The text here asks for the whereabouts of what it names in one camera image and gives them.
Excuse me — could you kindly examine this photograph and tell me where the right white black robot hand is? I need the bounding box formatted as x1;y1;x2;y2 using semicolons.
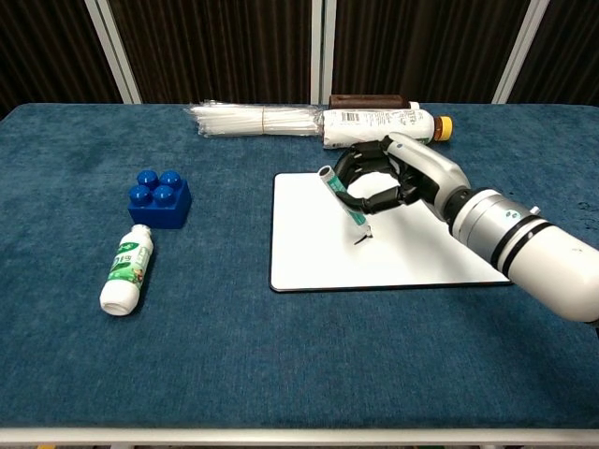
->
332;132;471;221

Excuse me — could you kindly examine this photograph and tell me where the teal marker pen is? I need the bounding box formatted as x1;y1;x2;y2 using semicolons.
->
318;165;373;238

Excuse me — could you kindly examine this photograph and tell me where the blue four-stud toy brick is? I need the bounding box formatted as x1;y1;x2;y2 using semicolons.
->
126;168;194;231

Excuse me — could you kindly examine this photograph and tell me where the brown drink bottle white cap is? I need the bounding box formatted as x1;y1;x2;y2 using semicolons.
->
327;94;422;112

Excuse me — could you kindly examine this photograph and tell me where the small white green-label bottle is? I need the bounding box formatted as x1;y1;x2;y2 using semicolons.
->
98;224;156;316

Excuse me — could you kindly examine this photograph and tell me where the dark brown ribbed partition panel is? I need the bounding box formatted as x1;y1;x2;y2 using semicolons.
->
0;0;125;121
108;0;314;106
331;0;531;106
508;0;599;106

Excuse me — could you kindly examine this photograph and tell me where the bundle of clear straws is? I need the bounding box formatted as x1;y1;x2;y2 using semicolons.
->
190;98;325;140

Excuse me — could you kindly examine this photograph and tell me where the white bottle yellow cap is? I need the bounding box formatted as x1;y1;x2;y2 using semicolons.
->
319;108;454;151

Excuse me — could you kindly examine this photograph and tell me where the grey partition frame post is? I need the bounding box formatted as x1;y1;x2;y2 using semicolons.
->
310;0;338;106
83;0;143;106
490;0;551;106

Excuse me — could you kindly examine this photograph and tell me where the blue fabric table cover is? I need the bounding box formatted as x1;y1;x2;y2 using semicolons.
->
0;102;599;429

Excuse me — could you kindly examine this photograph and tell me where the white drawing board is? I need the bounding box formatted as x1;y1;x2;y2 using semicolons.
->
269;171;514;294

